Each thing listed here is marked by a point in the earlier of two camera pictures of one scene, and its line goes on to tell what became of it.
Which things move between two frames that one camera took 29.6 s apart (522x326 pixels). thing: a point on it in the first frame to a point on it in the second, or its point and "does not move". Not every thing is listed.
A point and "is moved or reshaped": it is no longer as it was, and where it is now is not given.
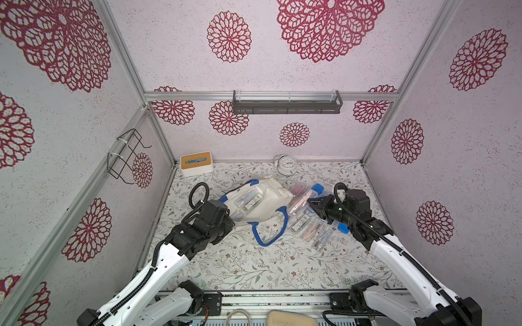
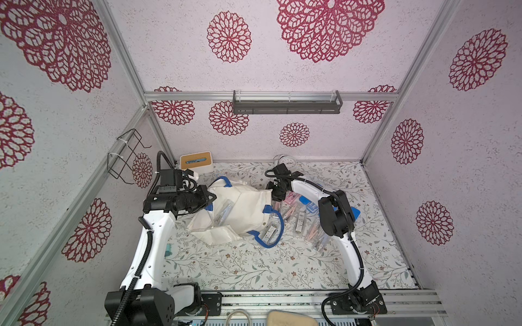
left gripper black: (228, 224) to (205, 196)
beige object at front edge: (280, 318) does not move
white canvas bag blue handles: (255, 201) is moved or reshaped
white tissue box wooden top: (196, 164) does not move
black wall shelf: (285, 107) does not move
